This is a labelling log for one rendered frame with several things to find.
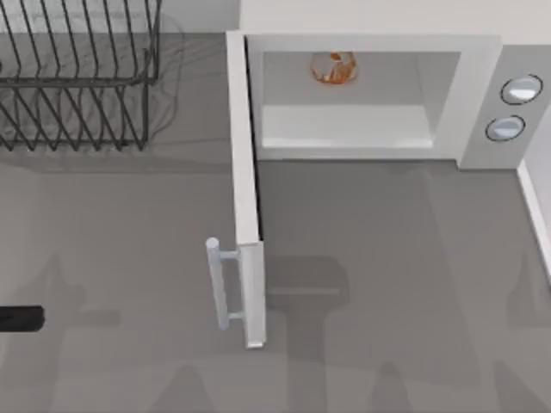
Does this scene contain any pale grey door handle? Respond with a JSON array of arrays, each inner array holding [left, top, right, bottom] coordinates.
[[205, 237, 241, 331]]

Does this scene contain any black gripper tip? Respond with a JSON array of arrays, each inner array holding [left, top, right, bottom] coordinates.
[[0, 305, 46, 334]]

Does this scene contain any orange glass cup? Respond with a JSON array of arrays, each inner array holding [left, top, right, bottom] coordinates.
[[308, 51, 360, 87]]

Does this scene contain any round microwave knob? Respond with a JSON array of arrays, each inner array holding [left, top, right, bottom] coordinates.
[[499, 73, 544, 105], [485, 114, 527, 142]]

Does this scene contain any pale microwave door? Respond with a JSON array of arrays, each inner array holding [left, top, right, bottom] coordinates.
[[225, 30, 268, 350]]

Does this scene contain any pale microwave oven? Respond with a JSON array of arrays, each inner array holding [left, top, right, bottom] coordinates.
[[238, 0, 544, 171]]

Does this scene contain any dark wire dish rack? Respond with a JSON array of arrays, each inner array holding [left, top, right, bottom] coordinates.
[[0, 0, 163, 152]]

